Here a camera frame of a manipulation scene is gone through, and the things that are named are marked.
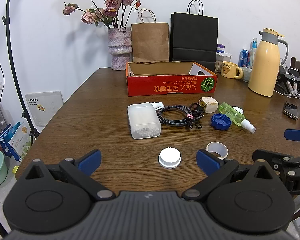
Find blue plastic lid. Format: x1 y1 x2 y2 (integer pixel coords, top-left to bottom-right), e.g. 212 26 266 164
210 113 232 131

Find blue soda can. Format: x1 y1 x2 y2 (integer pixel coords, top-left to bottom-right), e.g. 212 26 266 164
238 49 250 67

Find tangled white cables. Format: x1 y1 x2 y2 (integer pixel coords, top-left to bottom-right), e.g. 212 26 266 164
275 64 300 103

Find dried pink roses bouquet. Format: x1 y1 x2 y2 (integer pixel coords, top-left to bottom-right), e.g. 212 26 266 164
63 0 141 29

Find blue white package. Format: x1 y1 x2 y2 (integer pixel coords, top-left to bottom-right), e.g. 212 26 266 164
0 122 31 161

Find white round lid behind bottle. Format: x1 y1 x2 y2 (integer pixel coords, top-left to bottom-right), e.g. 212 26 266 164
233 106 244 114

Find black usb cable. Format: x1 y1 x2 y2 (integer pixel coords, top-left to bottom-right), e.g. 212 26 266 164
188 102 207 130

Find translucent cotton swab box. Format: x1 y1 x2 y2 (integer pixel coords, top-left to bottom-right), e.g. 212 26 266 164
127 102 161 140

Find brown paper bag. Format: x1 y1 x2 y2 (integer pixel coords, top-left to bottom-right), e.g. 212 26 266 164
131 9 169 62

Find yellow bear mug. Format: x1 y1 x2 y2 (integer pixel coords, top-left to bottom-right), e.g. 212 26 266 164
221 61 244 80

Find black phone on table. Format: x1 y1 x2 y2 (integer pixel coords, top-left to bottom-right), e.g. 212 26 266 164
282 101 299 120

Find white wall charger plug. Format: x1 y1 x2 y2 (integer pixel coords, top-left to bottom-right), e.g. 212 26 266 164
198 96 218 114

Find white plastic lid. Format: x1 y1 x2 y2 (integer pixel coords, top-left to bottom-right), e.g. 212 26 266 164
158 147 181 169

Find clear plastic bottle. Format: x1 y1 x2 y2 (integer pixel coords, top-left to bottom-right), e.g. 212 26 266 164
248 38 257 68

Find food container purple lid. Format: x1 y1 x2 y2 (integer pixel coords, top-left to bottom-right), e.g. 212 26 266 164
215 43 232 73

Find yellow thermos jug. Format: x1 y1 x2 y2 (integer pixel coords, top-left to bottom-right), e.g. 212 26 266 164
248 28 289 97

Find black light stand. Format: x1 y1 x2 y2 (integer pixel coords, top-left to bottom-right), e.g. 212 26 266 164
1 0 40 145

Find white tape roll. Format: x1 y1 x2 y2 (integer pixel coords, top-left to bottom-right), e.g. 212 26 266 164
205 142 229 160

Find white wall panel box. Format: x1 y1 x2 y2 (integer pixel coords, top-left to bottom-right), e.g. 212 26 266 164
25 91 64 127

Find black paper bag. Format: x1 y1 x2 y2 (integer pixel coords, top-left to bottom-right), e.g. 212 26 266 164
169 0 218 71

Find grey white mug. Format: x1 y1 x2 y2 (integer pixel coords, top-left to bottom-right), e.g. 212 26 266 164
240 67 252 83

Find red cardboard box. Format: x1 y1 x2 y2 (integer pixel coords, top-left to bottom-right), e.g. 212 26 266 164
126 61 218 96

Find pink textured vase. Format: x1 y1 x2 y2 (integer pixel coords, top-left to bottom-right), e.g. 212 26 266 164
108 27 133 70

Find white spray bottle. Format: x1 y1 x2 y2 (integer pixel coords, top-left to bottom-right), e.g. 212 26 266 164
151 102 165 111

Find braided grey cable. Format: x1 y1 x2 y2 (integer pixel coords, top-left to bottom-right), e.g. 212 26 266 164
156 105 193 131

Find green spray bottle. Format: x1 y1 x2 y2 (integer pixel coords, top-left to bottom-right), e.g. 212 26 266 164
218 102 256 134

